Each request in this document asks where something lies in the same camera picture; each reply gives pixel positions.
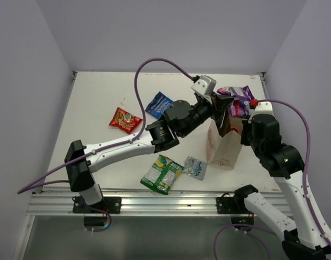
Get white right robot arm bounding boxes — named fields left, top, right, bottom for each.
left=233, top=114, right=331, bottom=259

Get small silver snack packet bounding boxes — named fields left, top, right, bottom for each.
left=183, top=157, right=207, bottom=181

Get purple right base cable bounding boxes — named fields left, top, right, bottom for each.
left=213, top=223, right=276, bottom=260

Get aluminium mounting rail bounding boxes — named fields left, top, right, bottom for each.
left=27, top=190, right=289, bottom=217

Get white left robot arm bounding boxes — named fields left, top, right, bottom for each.
left=64, top=92, right=233, bottom=213

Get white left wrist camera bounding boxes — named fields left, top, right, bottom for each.
left=191, top=75, right=217, bottom=104

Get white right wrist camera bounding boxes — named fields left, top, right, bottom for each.
left=249, top=99, right=274, bottom=117

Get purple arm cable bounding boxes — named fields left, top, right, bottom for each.
left=17, top=57, right=196, bottom=194
left=258, top=99, right=331, bottom=259

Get brown chip bag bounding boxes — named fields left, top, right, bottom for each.
left=215, top=106, right=231, bottom=137

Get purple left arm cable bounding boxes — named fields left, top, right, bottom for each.
left=17, top=57, right=196, bottom=194

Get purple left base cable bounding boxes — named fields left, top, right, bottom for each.
left=83, top=203, right=113, bottom=232

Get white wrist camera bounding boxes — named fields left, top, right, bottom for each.
left=191, top=75, right=217, bottom=104
left=249, top=99, right=274, bottom=117

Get small red snack packet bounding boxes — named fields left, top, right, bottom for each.
left=109, top=107, right=143, bottom=134

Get blue Kettle chip bag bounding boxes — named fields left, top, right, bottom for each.
left=145, top=92, right=173, bottom=119

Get beige paper bag orange handles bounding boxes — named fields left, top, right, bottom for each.
left=206, top=116, right=243, bottom=170

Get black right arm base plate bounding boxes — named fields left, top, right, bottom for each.
left=216, top=193, right=250, bottom=215

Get purple snack bag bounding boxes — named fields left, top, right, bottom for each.
left=217, top=86, right=254, bottom=118

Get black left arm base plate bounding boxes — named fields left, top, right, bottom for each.
left=72, top=196, right=122, bottom=214

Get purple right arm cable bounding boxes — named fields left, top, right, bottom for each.
left=258, top=99, right=331, bottom=259

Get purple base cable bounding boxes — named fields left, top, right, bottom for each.
left=83, top=203, right=113, bottom=232
left=213, top=223, right=276, bottom=260

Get green snack bag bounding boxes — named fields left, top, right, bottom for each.
left=140, top=154, right=184, bottom=195

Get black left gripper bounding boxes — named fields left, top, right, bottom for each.
left=179, top=90, right=233, bottom=137

